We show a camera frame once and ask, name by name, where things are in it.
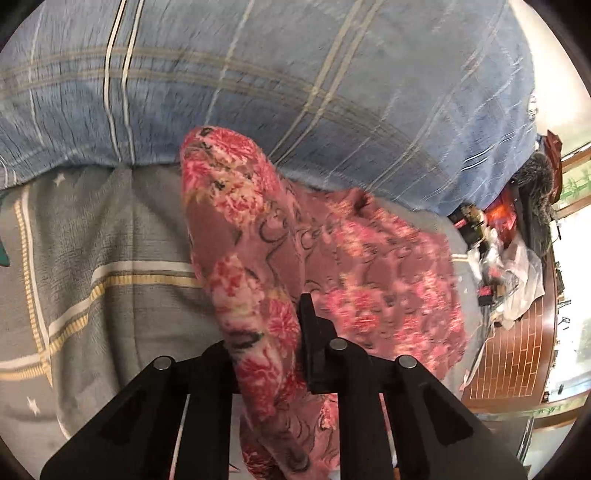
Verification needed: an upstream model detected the orange snack packet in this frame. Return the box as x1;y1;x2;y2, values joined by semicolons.
487;191;520;247

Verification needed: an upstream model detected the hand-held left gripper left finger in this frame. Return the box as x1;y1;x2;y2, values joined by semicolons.
41;340;241;480

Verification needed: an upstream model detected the grey striped bed sheet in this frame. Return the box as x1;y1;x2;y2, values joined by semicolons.
0;164;490;462

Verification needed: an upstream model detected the red brown cloth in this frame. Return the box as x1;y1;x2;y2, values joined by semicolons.
536;130;563;190

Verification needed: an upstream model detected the dark fur-trimmed garment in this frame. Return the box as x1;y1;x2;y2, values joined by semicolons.
516;151;557;259

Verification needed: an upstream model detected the pink floral shirt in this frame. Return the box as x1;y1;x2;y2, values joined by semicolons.
179;126;469;479

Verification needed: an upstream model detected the pile of small sundries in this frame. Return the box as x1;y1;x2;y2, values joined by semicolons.
448;202;509;308

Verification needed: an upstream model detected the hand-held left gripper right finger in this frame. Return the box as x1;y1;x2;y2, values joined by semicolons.
295;293;529;480

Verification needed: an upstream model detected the green bamboo picture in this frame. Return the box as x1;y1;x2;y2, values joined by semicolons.
554;152;591;213

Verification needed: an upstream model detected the brick patterned wooden board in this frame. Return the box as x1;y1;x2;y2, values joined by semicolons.
461;249;561;409

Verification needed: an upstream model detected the white plastic bag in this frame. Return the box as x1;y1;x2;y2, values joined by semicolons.
489;233;544;330

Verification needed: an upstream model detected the blue plaid pillow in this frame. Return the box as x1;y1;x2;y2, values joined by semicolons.
0;0;542;217

